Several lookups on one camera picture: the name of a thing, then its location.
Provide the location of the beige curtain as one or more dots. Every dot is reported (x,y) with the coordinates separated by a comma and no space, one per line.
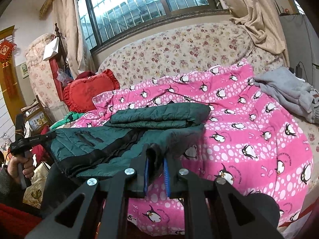
(262,23)
(66,16)

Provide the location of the white paper bag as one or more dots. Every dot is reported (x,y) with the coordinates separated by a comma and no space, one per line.
(51,49)

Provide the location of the pink penguin quilt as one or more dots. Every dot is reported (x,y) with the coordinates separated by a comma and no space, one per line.
(249,138)

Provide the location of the window with dark frame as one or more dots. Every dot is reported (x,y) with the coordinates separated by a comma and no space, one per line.
(106,22)

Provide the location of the red chinese knot ornament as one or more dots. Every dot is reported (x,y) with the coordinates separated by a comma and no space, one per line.
(7,49)

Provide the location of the red heart ruffled pillow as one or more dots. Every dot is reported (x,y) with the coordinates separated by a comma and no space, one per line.
(78,95)

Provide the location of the floral bed sheet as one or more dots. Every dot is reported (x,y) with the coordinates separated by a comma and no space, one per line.
(184,49)

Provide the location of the bright green garment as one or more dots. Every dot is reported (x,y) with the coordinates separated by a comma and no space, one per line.
(69,118)

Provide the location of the beige curtain left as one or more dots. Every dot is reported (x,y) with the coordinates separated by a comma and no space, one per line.
(66,16)

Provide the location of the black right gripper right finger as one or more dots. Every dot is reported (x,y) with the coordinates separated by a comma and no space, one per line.
(186,185)

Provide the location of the dark maroon pillow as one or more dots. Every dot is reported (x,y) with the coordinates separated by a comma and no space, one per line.
(85,74)

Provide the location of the grey folded garment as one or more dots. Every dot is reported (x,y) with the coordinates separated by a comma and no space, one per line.
(295,95)

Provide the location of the person left hand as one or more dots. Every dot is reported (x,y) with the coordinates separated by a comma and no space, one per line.
(20,162)

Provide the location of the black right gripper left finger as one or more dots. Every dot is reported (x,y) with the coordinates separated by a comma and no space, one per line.
(129,183)

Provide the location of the beige curtain right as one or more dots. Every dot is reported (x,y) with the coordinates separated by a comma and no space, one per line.
(262,23)

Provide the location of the dark green puffer jacket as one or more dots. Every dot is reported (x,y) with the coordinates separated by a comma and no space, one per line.
(105,150)

